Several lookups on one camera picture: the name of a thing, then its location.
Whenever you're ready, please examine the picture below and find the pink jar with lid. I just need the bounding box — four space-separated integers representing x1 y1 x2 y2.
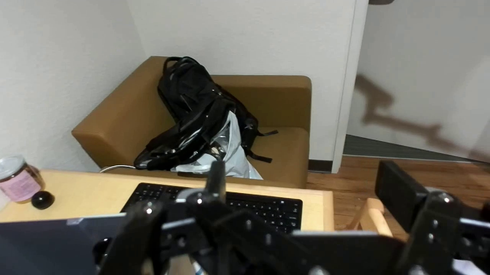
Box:
0 154 45 204

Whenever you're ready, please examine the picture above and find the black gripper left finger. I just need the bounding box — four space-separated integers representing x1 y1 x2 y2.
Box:
98 158 308 275

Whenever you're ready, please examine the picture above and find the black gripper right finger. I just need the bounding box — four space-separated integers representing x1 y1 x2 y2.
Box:
374 158 490 275

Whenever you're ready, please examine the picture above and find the white cable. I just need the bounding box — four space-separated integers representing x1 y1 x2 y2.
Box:
98 163 138 173

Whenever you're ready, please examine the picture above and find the white plastic bag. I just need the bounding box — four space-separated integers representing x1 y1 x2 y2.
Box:
170 108 265 180

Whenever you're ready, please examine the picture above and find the black keyboard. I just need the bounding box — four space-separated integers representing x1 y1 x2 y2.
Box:
120 181 303 235

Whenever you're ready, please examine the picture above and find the brown armchair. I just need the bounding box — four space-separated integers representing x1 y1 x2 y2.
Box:
71 54 313 189

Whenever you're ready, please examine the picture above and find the white door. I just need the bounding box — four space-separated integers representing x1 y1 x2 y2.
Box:
346 0 490 160

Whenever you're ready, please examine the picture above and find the small black ball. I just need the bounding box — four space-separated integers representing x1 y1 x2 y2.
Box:
29 189 57 210

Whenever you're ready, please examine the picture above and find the dark grey plastic bin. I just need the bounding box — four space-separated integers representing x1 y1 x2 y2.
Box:
0 212 129 275

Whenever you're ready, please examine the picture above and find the black backpack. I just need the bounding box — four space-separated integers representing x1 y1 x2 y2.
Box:
133 54 280 172

